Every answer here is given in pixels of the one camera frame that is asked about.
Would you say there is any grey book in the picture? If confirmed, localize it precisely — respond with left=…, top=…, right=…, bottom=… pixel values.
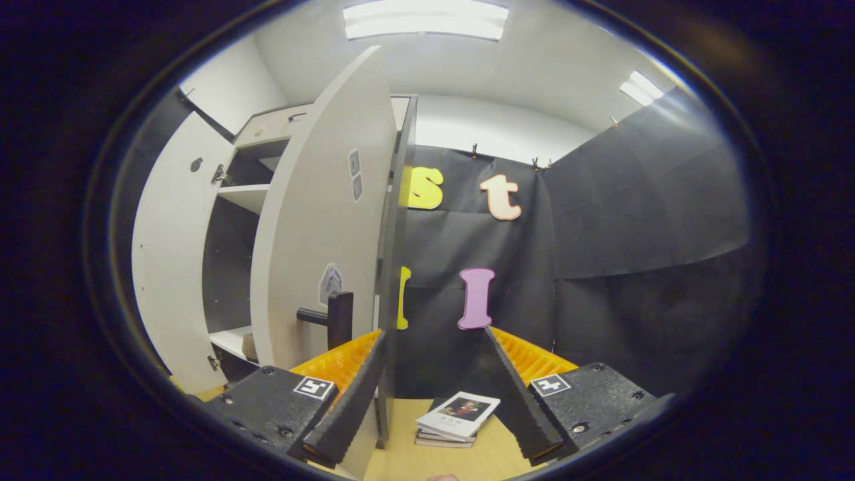
left=414, top=428, right=478, bottom=450

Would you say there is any white shoe cabinet door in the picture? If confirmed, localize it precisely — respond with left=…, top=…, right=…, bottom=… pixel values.
left=132, top=110, right=236, bottom=395
left=250, top=45, right=399, bottom=480

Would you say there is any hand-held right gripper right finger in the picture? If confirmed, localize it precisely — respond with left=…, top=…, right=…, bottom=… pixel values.
left=482, top=326, right=675, bottom=466

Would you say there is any ceiling light panel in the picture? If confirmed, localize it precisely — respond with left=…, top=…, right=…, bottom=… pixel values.
left=618, top=70, right=665, bottom=108
left=343, top=0, right=510, bottom=42

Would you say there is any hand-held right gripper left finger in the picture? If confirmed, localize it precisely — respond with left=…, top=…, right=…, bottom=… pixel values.
left=204, top=329, right=387, bottom=466

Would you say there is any white shoe cabinet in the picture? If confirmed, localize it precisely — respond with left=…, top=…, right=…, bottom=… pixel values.
left=200, top=96, right=419, bottom=450

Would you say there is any black door handle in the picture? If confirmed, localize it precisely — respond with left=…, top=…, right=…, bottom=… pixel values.
left=297, top=291, right=355, bottom=351

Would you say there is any white book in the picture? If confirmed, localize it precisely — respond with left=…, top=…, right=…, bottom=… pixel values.
left=415, top=391, right=502, bottom=442

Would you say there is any white cabinet drawer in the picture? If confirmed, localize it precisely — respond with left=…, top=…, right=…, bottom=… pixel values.
left=234, top=104, right=315, bottom=149

